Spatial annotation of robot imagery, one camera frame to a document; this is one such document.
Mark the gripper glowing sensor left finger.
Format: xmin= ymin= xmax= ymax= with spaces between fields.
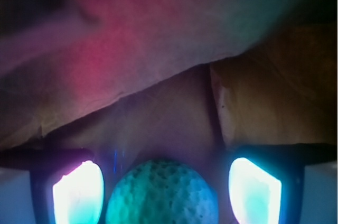
xmin=1 ymin=148 xmax=105 ymax=223

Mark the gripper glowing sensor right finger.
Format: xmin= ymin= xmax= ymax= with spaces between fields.
xmin=228 ymin=143 xmax=337 ymax=223

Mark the green foam ball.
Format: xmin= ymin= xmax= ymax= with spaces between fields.
xmin=105 ymin=160 xmax=219 ymax=223

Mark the brown crumpled paper lining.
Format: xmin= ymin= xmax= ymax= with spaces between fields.
xmin=0 ymin=0 xmax=338 ymax=153

